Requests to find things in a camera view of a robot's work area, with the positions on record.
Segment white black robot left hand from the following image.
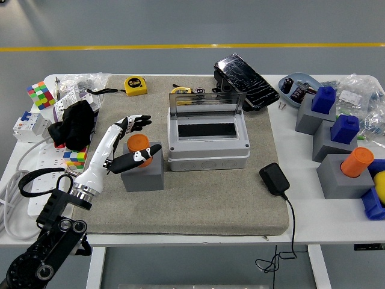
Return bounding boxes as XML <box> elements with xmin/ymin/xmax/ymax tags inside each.
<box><xmin>73</xmin><ymin>114</ymin><xmax>164</xmax><ymax>196</ymax></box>

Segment orange cylinder battery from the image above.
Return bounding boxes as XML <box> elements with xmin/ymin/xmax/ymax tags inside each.
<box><xmin>340</xmin><ymin>146</ymin><xmax>375</xmax><ymax>178</ymax></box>
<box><xmin>127</xmin><ymin>134</ymin><xmax>153</xmax><ymax>169</ymax></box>

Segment grey plastic enclosure box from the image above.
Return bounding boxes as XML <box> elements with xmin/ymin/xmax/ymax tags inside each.
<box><xmin>167</xmin><ymin>116</ymin><xmax>251</xmax><ymax>172</ymax></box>

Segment black box with cracked lid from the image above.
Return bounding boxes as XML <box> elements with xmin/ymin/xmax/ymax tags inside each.
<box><xmin>213</xmin><ymin>53</ymin><xmax>280</xmax><ymax>113</ymax></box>

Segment blue square battery block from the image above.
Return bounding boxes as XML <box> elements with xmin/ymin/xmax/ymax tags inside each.
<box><xmin>330</xmin><ymin>114</ymin><xmax>360</xmax><ymax>144</ymax></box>
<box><xmin>311</xmin><ymin>86</ymin><xmax>337</xmax><ymax>114</ymax></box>

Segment colourful puzzle cube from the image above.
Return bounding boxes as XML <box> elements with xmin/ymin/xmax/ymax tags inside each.
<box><xmin>26</xmin><ymin>81</ymin><xmax>57</xmax><ymax>111</ymax></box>
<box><xmin>63</xmin><ymin>145</ymin><xmax>88</xmax><ymax>170</ymax></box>

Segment black cloth glove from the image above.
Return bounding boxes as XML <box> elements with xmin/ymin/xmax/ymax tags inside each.
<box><xmin>48</xmin><ymin>101</ymin><xmax>96</xmax><ymax>151</ymax></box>

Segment white power strip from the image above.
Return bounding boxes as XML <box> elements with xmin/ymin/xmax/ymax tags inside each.
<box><xmin>27</xmin><ymin>141</ymin><xmax>76</xmax><ymax>216</ymax></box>

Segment grey block with round hole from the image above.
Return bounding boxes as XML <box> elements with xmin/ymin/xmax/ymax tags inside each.
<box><xmin>120</xmin><ymin>141</ymin><xmax>165</xmax><ymax>193</ymax></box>

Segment white circuit breaker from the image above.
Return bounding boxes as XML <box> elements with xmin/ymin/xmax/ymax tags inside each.
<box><xmin>11</xmin><ymin>110</ymin><xmax>52</xmax><ymax>144</ymax></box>

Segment clear plastic bag with packets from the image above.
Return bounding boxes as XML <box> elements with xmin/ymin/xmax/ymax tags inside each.
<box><xmin>52</xmin><ymin>72</ymin><xmax>112</xmax><ymax>121</ymax></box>

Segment white table leg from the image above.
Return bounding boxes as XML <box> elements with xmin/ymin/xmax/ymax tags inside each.
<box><xmin>307</xmin><ymin>244</ymin><xmax>331</xmax><ymax>289</ymax></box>
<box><xmin>85</xmin><ymin>246</ymin><xmax>106</xmax><ymax>289</ymax></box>

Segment grey-brown fabric mat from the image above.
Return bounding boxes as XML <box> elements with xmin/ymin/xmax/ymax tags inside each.
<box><xmin>72</xmin><ymin>74</ymin><xmax>290</xmax><ymax>236</ymax></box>

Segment silver metal bar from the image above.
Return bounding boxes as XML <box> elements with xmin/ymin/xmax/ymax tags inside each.
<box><xmin>117</xmin><ymin>284</ymin><xmax>270</xmax><ymax>289</ymax></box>

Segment black power adapter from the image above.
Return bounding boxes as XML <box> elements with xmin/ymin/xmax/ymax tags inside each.
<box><xmin>259</xmin><ymin>162</ymin><xmax>291</xmax><ymax>196</ymax></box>

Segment grey block holder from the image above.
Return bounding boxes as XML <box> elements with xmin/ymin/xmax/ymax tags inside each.
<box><xmin>316</xmin><ymin>154</ymin><xmax>375</xmax><ymax>200</ymax></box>
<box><xmin>312</xmin><ymin>119</ymin><xmax>359</xmax><ymax>163</ymax></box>
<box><xmin>295</xmin><ymin>93</ymin><xmax>337</xmax><ymax>135</ymax></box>

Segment blue-grey oval tray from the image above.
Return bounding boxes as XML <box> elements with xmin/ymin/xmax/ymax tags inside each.
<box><xmin>277</xmin><ymin>72</ymin><xmax>322</xmax><ymax>109</ymax></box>

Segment clear plastic bags of parts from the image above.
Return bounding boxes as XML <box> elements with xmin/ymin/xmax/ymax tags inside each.
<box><xmin>321</xmin><ymin>73</ymin><xmax>385</xmax><ymax>142</ymax></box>

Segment blue plastic bin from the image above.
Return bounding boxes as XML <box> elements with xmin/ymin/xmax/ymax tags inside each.
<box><xmin>360</xmin><ymin>186</ymin><xmax>385</xmax><ymax>222</ymax></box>

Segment yellow rounded object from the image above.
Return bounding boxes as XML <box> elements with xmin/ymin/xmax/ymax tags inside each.
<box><xmin>372</xmin><ymin>171</ymin><xmax>385</xmax><ymax>207</ymax></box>

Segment black table control panel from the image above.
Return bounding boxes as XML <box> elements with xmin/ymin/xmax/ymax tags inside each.
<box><xmin>353</xmin><ymin>243</ymin><xmax>385</xmax><ymax>251</ymax></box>

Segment yellow tape measure with strap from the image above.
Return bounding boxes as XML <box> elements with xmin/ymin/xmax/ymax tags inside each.
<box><xmin>86</xmin><ymin>76</ymin><xmax>149</xmax><ymax>97</ymax></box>

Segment white power cable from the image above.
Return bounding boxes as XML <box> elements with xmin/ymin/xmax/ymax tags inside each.
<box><xmin>0</xmin><ymin>134</ymin><xmax>54</xmax><ymax>240</ymax></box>

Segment thin black adapter cable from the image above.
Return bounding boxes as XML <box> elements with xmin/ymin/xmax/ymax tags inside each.
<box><xmin>254</xmin><ymin>194</ymin><xmax>299</xmax><ymax>289</ymax></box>

